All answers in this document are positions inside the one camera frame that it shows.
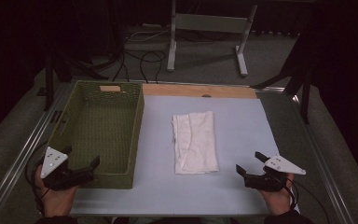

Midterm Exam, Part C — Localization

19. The metal table rail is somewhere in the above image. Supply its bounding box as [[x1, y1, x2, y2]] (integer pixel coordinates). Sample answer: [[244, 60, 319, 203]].
[[0, 82, 73, 224], [287, 90, 355, 224]]

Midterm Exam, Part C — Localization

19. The white floor cable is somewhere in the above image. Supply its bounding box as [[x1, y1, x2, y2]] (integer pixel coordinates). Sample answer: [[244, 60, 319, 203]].
[[124, 26, 172, 43]]

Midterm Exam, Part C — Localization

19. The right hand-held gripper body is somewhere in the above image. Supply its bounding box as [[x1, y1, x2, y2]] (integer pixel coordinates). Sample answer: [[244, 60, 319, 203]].
[[244, 154, 307, 192]]

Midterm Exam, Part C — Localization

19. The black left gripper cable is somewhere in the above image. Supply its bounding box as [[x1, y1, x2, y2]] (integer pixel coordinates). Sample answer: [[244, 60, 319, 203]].
[[24, 142, 50, 217]]

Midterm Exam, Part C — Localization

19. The green woven basket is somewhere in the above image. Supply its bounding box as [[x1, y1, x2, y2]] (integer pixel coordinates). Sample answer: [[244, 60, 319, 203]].
[[45, 79, 145, 190]]

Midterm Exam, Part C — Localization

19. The person's left hand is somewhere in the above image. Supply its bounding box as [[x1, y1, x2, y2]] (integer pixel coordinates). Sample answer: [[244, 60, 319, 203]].
[[34, 164, 78, 217]]

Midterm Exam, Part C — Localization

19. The black stand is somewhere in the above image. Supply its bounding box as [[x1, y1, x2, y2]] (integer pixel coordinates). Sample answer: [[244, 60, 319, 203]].
[[36, 50, 110, 112], [251, 32, 312, 125]]

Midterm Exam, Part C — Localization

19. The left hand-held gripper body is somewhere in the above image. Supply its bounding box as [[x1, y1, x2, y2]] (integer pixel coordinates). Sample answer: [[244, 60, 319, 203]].
[[39, 146, 96, 192]]

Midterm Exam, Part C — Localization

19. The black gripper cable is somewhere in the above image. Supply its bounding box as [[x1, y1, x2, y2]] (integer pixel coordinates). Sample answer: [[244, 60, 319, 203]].
[[24, 142, 50, 217], [287, 178, 331, 224]]

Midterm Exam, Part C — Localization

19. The person's right hand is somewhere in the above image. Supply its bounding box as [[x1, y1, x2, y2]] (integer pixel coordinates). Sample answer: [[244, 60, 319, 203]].
[[259, 174, 295, 217]]

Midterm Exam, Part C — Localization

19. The white towel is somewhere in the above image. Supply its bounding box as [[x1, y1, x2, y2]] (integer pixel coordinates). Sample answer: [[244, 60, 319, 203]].
[[171, 110, 220, 175]]

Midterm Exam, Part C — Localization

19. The white metal stand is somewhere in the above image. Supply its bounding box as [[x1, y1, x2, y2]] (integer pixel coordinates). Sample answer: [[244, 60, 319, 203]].
[[166, 0, 258, 77]]

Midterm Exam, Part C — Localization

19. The black floor cable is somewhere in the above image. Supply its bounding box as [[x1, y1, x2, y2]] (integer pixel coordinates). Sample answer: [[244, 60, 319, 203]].
[[111, 49, 168, 84]]

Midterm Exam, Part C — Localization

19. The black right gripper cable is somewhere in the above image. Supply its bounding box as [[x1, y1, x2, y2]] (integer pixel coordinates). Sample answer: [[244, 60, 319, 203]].
[[287, 178, 331, 224]]

